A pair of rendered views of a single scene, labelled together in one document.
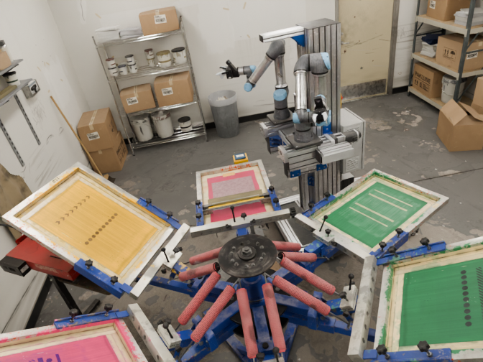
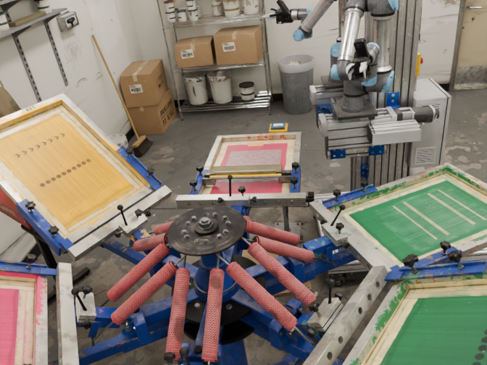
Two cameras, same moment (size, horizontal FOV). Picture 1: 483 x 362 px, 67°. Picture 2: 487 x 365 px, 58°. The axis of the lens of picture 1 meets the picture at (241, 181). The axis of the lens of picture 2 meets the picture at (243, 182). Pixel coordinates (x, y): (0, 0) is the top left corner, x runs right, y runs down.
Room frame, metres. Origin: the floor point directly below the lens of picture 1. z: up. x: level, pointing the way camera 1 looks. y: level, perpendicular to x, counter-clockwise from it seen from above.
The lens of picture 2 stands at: (0.10, -0.45, 2.29)
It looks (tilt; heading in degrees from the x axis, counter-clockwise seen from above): 31 degrees down; 15
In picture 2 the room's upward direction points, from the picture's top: 8 degrees counter-clockwise
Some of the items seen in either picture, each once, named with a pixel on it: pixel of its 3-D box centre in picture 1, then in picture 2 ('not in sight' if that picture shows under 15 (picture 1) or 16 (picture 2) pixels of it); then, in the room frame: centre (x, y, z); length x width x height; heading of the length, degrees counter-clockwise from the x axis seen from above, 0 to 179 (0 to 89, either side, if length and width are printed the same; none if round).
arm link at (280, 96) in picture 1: (280, 98); (339, 54); (3.03, -0.46, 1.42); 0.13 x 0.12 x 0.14; 164
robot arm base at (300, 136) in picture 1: (303, 133); (354, 99); (2.54, -0.54, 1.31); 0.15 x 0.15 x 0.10
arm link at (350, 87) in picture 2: (303, 118); (355, 80); (2.54, -0.54, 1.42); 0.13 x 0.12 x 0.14; 75
